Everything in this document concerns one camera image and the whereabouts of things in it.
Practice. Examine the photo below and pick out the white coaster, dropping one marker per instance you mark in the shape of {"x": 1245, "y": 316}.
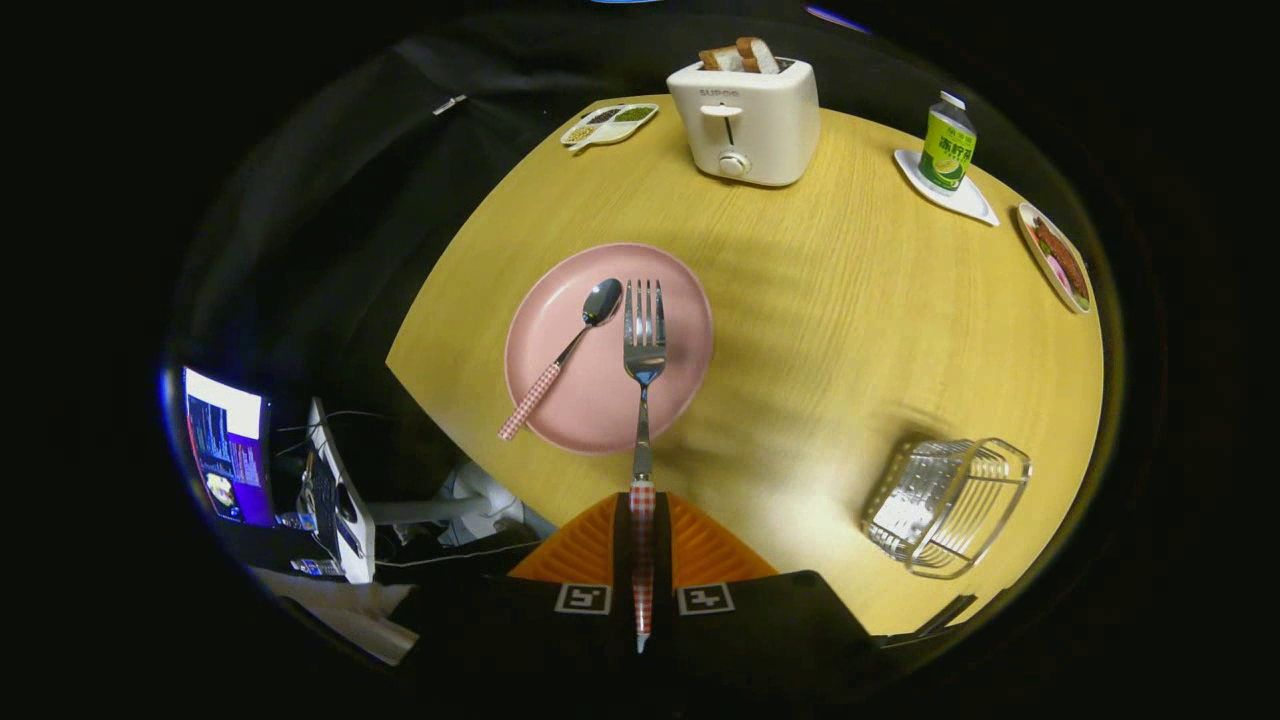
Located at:
{"x": 975, "y": 205}

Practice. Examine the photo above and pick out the lit computer monitor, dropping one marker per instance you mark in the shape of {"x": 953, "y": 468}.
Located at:
{"x": 228, "y": 445}

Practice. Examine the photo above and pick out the silver cloth clip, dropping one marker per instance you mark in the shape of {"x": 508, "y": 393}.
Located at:
{"x": 450, "y": 104}

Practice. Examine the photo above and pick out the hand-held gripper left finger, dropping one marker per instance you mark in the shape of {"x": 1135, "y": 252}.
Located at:
{"x": 560, "y": 630}

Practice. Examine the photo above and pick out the white plate with food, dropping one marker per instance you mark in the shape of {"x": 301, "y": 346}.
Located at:
{"x": 1057, "y": 262}

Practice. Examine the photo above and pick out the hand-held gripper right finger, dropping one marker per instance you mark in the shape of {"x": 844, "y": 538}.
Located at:
{"x": 740, "y": 630}

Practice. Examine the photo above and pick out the white toaster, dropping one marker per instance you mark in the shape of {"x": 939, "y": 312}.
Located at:
{"x": 745, "y": 120}

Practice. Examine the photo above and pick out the green label drink bottle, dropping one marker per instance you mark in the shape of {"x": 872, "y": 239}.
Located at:
{"x": 947, "y": 150}

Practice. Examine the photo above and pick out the pink plate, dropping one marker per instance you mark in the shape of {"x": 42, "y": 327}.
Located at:
{"x": 590, "y": 390}

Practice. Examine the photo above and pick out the white divided condiment tray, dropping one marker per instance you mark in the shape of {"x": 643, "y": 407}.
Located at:
{"x": 610, "y": 125}

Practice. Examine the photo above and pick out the white-backed monitor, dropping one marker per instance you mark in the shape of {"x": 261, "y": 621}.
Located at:
{"x": 345, "y": 520}

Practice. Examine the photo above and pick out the toast bread slice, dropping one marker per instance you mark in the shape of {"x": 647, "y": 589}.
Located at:
{"x": 720, "y": 60}
{"x": 760, "y": 55}

